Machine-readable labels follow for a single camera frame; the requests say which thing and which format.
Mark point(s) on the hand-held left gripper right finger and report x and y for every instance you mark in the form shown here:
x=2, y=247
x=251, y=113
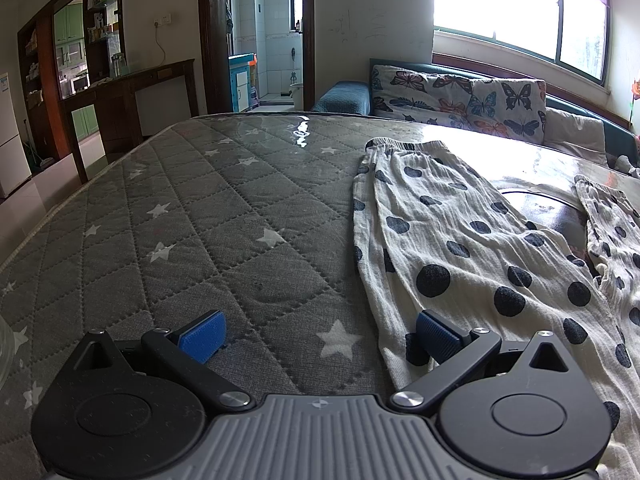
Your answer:
x=437, y=337

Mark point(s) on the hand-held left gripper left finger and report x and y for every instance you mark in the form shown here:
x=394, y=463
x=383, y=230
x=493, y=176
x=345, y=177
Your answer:
x=202, y=336

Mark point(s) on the white polka dot pants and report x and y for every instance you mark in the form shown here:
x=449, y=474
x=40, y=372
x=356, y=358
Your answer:
x=475, y=260

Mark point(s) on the grey star quilted table mat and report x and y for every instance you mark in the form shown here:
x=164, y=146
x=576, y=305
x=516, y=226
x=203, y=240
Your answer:
x=225, y=210

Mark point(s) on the broom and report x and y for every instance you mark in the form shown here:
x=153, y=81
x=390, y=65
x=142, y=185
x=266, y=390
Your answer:
x=45, y=162

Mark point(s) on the butterfly print cushion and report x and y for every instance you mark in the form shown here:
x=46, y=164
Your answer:
x=450, y=90

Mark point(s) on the white pillow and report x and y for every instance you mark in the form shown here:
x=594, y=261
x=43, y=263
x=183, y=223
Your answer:
x=575, y=130

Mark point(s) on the blue bathroom cabinet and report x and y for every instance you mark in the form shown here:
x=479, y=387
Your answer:
x=240, y=85

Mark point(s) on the dark wooden console table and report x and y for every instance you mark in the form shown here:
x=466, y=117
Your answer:
x=120, y=95

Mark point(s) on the teal sofa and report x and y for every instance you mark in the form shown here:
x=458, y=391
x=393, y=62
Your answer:
x=617, y=140

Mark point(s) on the white refrigerator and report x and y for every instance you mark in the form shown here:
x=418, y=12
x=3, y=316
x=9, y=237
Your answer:
x=12, y=135

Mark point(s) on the white microwave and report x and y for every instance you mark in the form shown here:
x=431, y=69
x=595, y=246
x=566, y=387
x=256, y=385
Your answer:
x=80, y=82

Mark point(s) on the window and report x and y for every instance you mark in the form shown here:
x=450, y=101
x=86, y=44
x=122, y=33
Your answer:
x=500, y=0

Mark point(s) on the dark wooden door frame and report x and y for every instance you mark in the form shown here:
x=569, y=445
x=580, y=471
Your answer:
x=212, y=35

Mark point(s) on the dark wooden wall cabinet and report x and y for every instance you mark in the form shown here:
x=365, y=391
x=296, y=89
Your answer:
x=45, y=60

